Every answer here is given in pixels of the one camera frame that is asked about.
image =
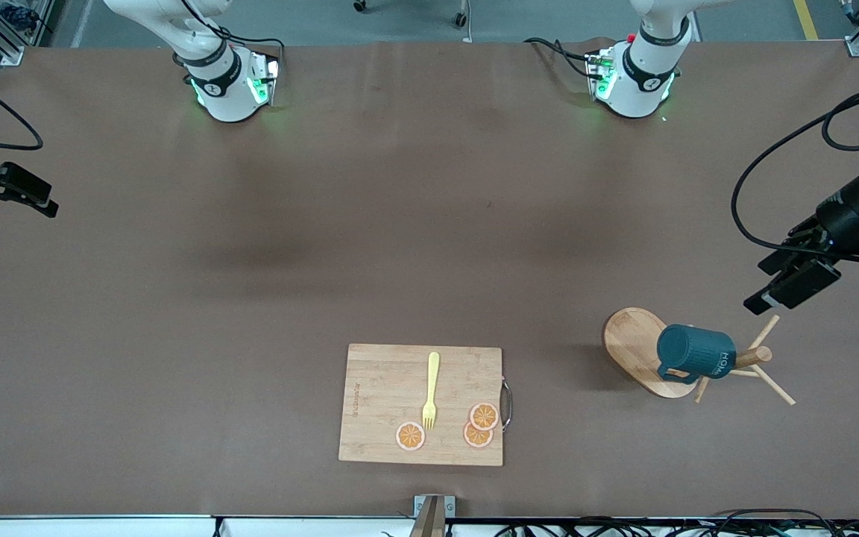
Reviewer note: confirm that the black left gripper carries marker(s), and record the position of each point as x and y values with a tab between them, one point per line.
851	219

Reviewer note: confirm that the dark teal cup yellow inside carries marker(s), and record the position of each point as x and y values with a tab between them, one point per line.
694	350

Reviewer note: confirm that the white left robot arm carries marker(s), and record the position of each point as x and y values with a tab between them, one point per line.
642	74

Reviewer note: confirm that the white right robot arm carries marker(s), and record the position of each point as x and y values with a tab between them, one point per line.
224	82

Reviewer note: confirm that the wooden mug tree rack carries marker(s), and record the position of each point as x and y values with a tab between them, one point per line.
631	343

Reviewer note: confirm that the orange slice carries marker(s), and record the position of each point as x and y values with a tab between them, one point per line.
484	415
474	437
410	436

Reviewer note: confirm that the yellow plastic fork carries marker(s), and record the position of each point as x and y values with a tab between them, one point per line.
433	373

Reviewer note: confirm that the grey metal mounting bracket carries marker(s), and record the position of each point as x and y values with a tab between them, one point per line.
450	505

